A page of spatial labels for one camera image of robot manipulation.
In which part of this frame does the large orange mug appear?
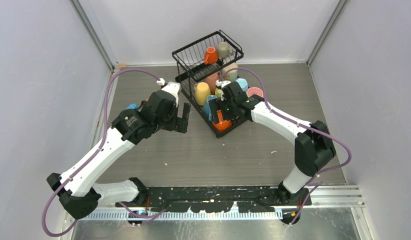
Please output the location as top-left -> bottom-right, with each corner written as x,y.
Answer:
212,110 -> 232,133

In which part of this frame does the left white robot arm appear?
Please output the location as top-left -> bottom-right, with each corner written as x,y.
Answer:
47,89 -> 191,220

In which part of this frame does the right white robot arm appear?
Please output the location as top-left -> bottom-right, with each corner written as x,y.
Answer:
209,80 -> 336,206

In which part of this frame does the yellow-green faceted mug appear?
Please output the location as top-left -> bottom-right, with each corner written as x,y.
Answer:
214,88 -> 224,100

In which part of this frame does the yellow mug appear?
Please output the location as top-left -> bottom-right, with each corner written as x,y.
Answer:
194,82 -> 211,106

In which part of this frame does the pink patterned mug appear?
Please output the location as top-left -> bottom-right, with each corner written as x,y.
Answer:
246,87 -> 264,98

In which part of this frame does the light blue faceted mug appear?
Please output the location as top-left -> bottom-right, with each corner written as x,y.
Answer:
235,77 -> 249,92

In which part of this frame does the salmon pink mug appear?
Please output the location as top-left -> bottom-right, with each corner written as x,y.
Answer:
204,72 -> 221,95

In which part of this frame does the small blue toy block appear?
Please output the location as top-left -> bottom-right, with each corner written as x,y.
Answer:
126,103 -> 138,110

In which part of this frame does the cream floral mug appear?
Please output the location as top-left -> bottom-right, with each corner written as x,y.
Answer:
221,62 -> 238,82

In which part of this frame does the small orange cup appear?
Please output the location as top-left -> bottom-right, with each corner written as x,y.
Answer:
203,47 -> 219,65

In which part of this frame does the beige grey cup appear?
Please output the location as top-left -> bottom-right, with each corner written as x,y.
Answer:
216,41 -> 233,59

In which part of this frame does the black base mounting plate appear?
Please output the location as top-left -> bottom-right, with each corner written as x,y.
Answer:
125,186 -> 312,213

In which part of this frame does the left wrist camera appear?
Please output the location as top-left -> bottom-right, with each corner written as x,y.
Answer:
156,78 -> 182,107

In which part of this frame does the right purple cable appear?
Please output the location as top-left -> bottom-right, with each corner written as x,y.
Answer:
219,67 -> 353,226

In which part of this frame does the purple cable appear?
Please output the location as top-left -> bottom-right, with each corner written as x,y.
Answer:
219,67 -> 353,226
41,67 -> 165,238

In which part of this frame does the black wire dish rack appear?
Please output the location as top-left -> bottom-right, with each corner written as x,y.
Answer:
172,30 -> 246,139

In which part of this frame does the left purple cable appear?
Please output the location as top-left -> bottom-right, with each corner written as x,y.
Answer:
41,67 -> 165,238

